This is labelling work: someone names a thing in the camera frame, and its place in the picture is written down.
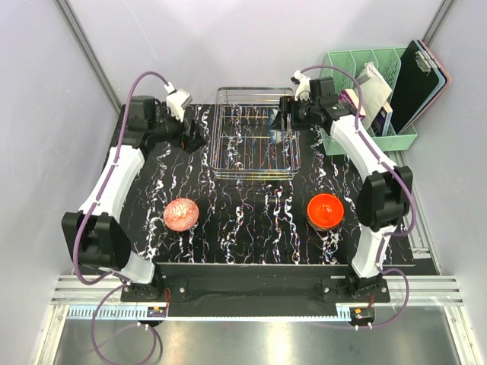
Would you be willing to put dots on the white padded envelope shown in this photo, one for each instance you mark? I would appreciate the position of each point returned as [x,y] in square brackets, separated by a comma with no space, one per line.
[375,90]

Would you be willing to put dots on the purple green book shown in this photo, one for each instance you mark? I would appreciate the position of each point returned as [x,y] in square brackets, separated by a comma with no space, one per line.
[349,97]

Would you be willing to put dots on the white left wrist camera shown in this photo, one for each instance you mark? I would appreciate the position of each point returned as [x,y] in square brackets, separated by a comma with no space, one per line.
[177,100]

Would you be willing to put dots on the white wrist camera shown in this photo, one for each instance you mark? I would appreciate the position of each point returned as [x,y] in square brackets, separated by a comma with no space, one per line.
[302,82]
[177,100]

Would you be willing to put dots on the orange glossy bowl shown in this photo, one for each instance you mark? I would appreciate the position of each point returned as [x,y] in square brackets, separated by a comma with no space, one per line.
[325,212]

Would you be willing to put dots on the black clipboard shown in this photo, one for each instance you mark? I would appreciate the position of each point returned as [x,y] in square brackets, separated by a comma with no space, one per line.
[415,82]

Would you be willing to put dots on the green plastic file organizer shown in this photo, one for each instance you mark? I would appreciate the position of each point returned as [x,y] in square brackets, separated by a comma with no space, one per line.
[387,62]

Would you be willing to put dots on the chrome wire dish rack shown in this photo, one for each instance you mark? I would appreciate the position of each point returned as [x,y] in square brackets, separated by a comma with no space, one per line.
[244,147]

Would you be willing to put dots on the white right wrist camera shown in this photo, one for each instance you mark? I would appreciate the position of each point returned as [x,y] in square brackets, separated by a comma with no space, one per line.
[302,82]

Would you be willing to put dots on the pink blue clipboards stack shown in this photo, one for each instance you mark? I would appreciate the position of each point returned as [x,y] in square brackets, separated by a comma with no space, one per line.
[444,80]

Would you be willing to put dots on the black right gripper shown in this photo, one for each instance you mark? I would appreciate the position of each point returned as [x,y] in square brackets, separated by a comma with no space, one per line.
[288,106]

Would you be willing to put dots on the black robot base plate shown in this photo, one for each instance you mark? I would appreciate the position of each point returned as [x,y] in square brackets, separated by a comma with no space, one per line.
[252,292]

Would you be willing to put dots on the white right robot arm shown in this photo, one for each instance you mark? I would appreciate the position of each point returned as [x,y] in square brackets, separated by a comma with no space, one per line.
[385,196]

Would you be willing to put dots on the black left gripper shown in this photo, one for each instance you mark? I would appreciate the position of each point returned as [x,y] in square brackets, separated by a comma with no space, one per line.
[191,142]

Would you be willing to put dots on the blue white patterned bowl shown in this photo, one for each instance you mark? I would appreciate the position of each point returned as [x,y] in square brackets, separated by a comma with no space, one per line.
[275,136]

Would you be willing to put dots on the dark blue book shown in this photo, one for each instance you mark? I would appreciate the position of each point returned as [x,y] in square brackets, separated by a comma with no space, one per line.
[382,120]

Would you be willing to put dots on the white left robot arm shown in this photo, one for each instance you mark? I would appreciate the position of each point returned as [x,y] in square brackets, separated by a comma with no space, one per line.
[93,234]

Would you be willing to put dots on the black marble pattern mat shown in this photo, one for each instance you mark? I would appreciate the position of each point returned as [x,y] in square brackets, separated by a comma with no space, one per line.
[241,221]

